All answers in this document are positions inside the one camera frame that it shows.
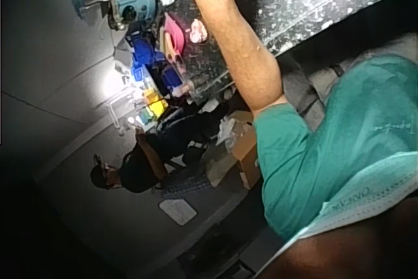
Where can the pink white crumpled cloth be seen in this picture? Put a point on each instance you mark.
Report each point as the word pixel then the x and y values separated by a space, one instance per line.
pixel 198 30

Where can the pink plastic container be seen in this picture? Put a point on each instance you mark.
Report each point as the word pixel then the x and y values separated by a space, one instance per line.
pixel 174 35

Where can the blue round appliance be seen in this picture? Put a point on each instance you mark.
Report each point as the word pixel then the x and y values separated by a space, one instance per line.
pixel 134 3

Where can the small blue plastic box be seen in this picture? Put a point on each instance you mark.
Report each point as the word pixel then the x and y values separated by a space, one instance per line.
pixel 171 76

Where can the yellow plastic container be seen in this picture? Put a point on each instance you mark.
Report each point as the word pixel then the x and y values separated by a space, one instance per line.
pixel 154 104

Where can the white crumpled paper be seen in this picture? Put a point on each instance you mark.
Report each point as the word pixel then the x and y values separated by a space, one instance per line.
pixel 227 132

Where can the brown cardboard box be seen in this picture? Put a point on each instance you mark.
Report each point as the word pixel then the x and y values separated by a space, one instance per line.
pixel 243 151

